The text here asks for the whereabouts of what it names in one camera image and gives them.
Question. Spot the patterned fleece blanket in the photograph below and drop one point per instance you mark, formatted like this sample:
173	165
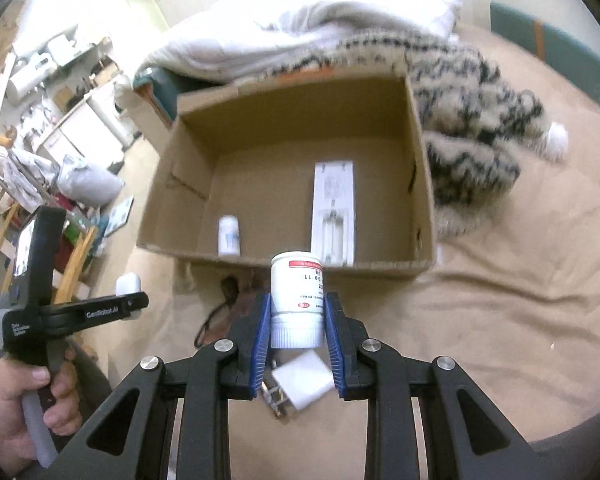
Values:
470	125

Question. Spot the small white round case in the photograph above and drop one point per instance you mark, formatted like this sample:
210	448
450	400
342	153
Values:
128	284

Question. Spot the paper towel roll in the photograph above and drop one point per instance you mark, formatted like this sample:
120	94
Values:
22	85

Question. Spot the cardboard box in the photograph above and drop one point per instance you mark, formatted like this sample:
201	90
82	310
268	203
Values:
290	140

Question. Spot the teal storage box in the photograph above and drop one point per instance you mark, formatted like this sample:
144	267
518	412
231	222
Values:
155	97

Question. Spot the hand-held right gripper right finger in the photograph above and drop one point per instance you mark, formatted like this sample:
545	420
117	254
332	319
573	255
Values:
334	347

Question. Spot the white power adapter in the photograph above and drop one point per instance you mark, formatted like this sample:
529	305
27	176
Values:
302	380

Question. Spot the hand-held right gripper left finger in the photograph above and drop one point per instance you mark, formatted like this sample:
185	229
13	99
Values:
260	347

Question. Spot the person's left hand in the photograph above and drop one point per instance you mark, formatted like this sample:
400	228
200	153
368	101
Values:
10	405

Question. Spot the green headboard cushion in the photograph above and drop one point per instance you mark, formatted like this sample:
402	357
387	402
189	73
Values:
570	50

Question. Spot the white duvet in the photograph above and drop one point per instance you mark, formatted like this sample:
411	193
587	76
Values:
290	20

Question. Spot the white cabinet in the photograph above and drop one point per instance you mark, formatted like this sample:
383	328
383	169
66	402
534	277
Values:
80	130

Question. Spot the white medicine bottle red label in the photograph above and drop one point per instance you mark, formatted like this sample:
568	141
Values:
297	290

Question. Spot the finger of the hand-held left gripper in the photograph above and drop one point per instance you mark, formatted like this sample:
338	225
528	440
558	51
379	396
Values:
115	310

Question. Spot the white plastic bag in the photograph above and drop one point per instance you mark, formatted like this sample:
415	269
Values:
87	185

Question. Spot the small white pill bottle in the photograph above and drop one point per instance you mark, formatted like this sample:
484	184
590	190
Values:
228	237

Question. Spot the white remote control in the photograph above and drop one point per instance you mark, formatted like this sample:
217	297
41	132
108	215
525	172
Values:
334	200

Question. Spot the teal book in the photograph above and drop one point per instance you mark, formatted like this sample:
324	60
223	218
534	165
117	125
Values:
116	216

